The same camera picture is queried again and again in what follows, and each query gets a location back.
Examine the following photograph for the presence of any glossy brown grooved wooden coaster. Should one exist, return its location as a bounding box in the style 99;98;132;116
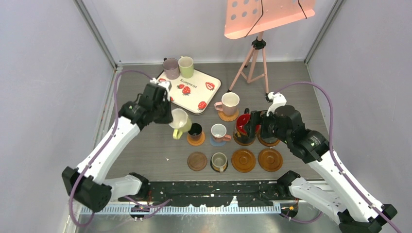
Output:
258;148;283;172

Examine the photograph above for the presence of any woven orange rattan coaster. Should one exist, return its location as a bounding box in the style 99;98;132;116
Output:
218;110;239;122

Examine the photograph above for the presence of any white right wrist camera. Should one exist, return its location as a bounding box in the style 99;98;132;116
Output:
266;92;287;117

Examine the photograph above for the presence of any dark brown wooden coaster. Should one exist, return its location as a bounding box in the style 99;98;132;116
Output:
187;152;207;171

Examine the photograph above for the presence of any cream white mug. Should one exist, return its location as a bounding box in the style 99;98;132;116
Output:
169;108;192;140

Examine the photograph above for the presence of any red black mug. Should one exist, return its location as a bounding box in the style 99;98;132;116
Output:
233;108;260;146

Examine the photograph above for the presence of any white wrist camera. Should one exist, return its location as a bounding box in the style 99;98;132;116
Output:
150;78;172;101
266;92;287;117

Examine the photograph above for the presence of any plain orange round coaster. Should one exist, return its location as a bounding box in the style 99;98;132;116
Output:
187;133;206;146

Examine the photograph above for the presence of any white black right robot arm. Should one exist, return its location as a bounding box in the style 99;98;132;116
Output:
243;105;397;233

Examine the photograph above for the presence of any white serving tray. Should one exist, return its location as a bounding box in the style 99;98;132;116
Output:
156;70;222;115

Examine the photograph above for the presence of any mauve mug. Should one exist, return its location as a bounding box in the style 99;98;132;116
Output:
162;58;180;80

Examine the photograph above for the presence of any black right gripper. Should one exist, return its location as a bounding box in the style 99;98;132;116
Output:
243;109;291;144

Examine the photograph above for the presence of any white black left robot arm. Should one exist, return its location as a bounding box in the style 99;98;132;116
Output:
62;81;173;212

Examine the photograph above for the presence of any pink music stand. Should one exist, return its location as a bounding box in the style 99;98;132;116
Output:
224;0;316;96

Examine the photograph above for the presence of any orange black-rimmed coaster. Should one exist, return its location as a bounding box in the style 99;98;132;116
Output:
210;161;228;173

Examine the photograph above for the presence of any dark teal mug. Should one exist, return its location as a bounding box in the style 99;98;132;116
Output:
260;135;280;145

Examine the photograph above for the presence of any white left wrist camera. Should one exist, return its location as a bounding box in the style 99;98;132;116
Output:
150;78;172;101

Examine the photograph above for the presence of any pink handled floral mug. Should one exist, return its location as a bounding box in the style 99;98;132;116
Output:
211;123;232;143

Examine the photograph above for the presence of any pale green mug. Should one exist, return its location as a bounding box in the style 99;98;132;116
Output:
178;56;194;78

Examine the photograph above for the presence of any grey small mug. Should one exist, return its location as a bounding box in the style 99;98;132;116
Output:
210;152;228;167

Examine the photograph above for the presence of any blue smiley foam coaster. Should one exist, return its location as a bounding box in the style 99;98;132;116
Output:
209;137;226;147

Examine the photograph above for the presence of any black small mug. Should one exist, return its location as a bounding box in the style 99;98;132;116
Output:
188;123;203;141

